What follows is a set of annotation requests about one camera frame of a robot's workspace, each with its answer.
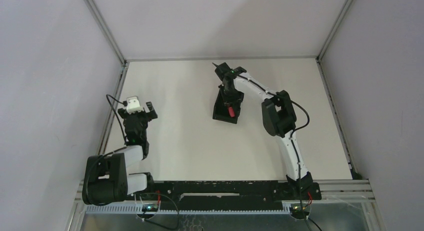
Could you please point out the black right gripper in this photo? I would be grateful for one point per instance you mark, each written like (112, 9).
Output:
(230, 97)

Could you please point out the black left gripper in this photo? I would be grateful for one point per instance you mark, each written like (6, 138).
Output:
(136, 114)

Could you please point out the red handled screwdriver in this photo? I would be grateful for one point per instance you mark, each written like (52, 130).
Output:
(231, 111)

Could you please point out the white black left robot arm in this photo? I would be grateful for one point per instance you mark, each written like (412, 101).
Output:
(106, 179)

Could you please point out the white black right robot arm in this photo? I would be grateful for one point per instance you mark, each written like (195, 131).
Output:
(281, 117)

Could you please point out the black plastic bin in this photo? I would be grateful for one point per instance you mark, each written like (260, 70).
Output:
(220, 110)

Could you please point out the left controller board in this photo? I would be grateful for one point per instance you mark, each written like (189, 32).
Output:
(149, 208)

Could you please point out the controller board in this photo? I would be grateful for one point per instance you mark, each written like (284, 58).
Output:
(299, 212)
(149, 208)

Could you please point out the right controller board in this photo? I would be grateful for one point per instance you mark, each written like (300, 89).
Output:
(299, 212)

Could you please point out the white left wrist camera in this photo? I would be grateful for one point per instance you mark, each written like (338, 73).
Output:
(133, 105)

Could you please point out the black mounting rail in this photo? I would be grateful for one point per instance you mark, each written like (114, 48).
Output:
(232, 196)

